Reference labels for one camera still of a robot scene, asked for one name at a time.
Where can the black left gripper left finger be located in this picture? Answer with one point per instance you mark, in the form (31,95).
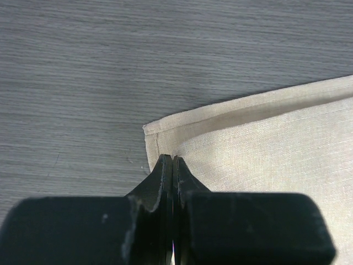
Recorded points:
(150,240)

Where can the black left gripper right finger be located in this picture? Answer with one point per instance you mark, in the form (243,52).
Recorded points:
(184,185)

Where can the beige cloth napkin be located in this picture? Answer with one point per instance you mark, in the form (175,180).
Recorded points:
(296,139)

